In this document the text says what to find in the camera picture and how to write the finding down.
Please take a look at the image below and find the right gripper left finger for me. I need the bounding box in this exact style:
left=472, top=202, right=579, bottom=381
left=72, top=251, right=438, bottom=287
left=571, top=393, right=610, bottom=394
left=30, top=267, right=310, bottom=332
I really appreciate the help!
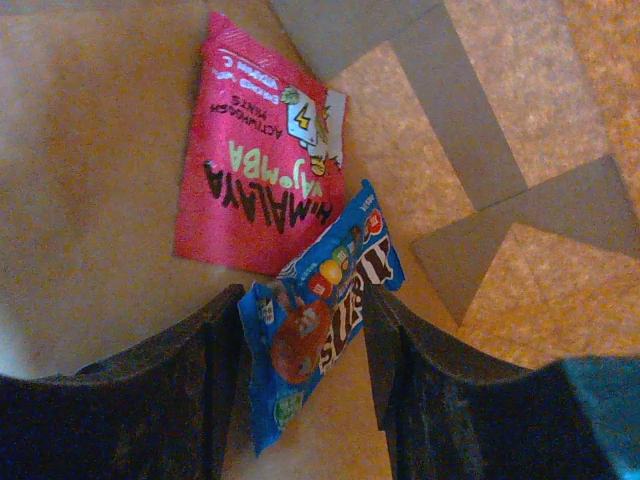
left=1, top=284, right=244, bottom=479

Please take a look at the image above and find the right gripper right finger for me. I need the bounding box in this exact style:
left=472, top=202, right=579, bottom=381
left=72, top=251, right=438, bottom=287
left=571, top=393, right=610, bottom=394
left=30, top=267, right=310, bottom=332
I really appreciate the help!
left=363, top=285, right=639, bottom=479

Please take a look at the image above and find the blue M&Ms candy packet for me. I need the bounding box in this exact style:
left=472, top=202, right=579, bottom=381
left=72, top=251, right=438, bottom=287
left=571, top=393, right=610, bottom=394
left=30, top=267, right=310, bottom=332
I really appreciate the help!
left=238, top=180, right=405, bottom=454

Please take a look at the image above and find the red snack packet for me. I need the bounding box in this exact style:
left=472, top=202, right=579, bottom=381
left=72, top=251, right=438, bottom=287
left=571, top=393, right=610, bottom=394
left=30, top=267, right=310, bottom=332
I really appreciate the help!
left=174, top=13, right=347, bottom=276

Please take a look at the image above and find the brown paper bag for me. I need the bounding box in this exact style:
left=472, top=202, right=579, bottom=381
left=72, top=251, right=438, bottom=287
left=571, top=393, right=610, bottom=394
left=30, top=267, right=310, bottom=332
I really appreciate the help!
left=0, top=0, right=640, bottom=480

